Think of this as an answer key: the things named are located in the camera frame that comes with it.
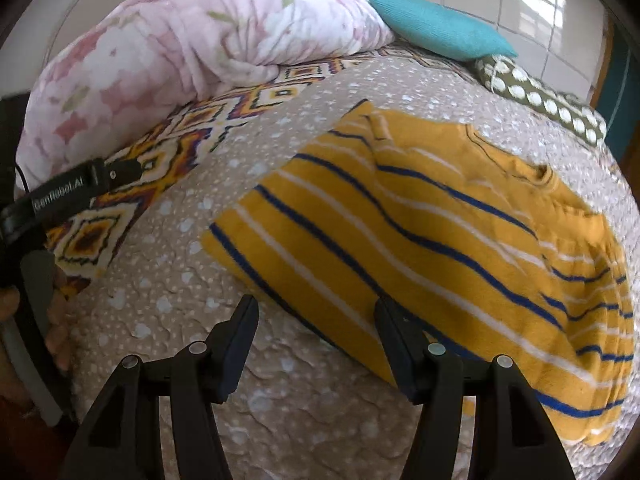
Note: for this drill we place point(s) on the yellow striped knit sweater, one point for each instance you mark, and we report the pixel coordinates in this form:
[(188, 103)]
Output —
[(400, 210)]

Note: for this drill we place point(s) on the person's left hand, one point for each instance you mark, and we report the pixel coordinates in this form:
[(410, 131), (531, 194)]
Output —
[(59, 322)]

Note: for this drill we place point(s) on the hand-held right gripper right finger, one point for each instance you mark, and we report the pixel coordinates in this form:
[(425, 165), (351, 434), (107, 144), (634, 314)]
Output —
[(400, 355)]

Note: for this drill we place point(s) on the teal curtain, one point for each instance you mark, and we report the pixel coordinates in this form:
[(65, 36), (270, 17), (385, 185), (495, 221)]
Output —
[(616, 87)]

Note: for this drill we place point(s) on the pink rounded headboard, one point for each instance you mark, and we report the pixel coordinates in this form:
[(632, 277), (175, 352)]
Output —
[(100, 0)]

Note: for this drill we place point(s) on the green patterned bolster pillow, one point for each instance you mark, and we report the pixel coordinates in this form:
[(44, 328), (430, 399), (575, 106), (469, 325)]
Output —
[(545, 100)]

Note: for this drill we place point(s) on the pink floral duvet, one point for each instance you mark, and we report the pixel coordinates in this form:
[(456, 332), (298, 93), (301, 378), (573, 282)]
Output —
[(175, 50)]

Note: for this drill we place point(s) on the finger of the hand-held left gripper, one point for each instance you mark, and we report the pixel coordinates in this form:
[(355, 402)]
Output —
[(122, 174)]

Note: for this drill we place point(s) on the glossy white wardrobe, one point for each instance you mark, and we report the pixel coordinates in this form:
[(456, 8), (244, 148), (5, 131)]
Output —
[(525, 25)]

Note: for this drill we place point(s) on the teal knit pillow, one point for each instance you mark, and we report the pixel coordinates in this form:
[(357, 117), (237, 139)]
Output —
[(440, 25)]

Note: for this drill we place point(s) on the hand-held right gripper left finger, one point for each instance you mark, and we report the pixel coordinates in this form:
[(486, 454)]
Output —
[(239, 352)]

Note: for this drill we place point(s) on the beige quilted bedspread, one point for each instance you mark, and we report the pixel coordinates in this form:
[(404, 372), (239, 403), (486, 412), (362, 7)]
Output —
[(200, 270)]

